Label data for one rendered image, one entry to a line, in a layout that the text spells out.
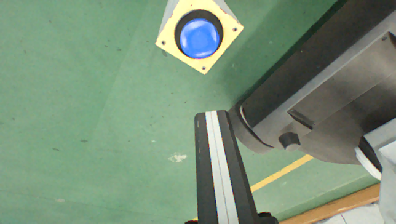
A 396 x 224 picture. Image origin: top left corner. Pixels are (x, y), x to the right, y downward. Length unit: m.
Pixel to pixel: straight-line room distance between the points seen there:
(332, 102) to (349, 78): 0.07
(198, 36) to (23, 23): 0.55
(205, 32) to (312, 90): 0.36
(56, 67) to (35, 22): 0.13
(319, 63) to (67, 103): 0.78
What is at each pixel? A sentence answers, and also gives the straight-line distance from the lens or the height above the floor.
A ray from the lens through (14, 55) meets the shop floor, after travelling 0.75.
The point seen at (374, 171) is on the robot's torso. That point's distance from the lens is 0.66.
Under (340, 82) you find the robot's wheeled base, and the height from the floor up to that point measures 0.19.
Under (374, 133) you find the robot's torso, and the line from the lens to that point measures 0.67.
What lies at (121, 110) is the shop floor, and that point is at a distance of 0.73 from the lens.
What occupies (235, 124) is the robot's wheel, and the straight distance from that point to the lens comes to 0.58.
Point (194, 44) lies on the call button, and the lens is 0.20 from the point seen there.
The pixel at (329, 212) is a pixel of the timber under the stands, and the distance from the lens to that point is 2.04.
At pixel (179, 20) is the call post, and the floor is 0.32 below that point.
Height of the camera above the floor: 0.51
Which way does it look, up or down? 47 degrees down
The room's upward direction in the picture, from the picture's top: 175 degrees clockwise
